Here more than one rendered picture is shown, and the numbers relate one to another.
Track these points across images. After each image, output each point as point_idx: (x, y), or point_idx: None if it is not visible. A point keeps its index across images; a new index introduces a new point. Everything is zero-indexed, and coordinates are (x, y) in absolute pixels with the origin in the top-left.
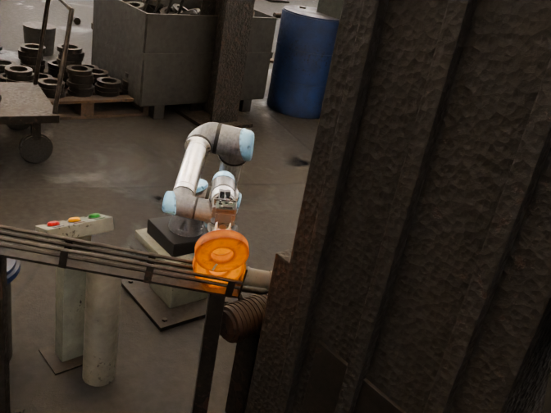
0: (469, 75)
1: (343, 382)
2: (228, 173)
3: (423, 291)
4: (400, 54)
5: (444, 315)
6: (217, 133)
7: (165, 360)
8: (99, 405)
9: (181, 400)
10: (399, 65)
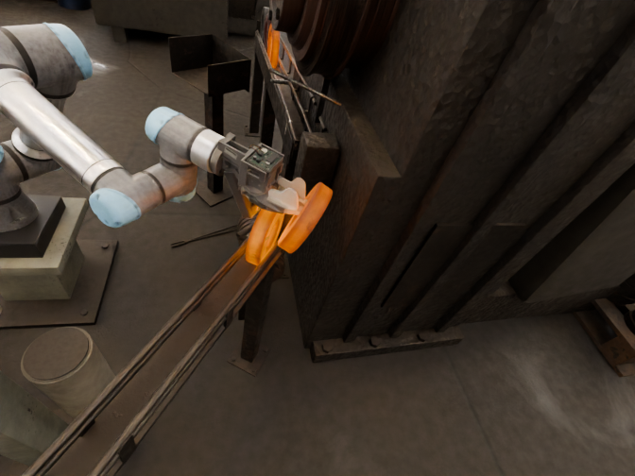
0: None
1: (473, 238)
2: (168, 109)
3: (593, 126)
4: None
5: (606, 137)
6: (20, 48)
7: (143, 340)
8: (161, 434)
9: None
10: None
